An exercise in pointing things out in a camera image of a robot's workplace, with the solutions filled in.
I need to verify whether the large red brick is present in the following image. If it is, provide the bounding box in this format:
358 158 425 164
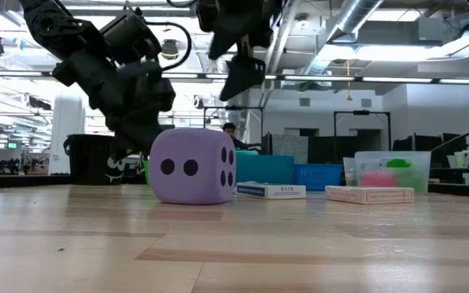
359 170 398 188

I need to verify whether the large teal plastic tray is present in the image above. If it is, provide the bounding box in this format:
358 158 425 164
234 153 296 186

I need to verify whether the clear plastic container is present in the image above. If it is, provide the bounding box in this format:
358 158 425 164
342 151 432 195

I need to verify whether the white room pillar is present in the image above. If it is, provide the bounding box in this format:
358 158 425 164
48 92 86 176

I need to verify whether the black round cup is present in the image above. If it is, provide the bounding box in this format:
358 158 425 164
63 133 126 186

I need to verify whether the silver ceiling air duct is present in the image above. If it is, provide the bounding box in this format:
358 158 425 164
299 0 384 78

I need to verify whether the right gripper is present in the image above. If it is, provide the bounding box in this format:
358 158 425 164
195 0 287 103

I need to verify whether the long ceiling light strip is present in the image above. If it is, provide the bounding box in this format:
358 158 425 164
0 69 469 85

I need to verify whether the purple foam die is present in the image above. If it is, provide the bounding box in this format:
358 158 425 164
148 127 238 206

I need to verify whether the grey partition panel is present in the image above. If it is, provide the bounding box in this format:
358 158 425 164
271 133 309 164

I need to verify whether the white blue playing card box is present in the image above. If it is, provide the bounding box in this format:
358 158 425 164
235 181 308 201

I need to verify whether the person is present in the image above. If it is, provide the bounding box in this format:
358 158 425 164
221 122 262 152

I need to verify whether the long green four-stud block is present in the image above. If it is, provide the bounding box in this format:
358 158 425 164
385 158 413 169

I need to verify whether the black metal stand frame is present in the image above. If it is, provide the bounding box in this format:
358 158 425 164
333 109 392 152
203 106 265 152

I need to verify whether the small blue plastic bin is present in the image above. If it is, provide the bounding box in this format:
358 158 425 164
291 163 344 192

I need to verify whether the yellow hanging cord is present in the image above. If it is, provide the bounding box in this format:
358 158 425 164
345 59 354 103

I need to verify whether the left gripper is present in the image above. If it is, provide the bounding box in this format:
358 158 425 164
51 59 177 163

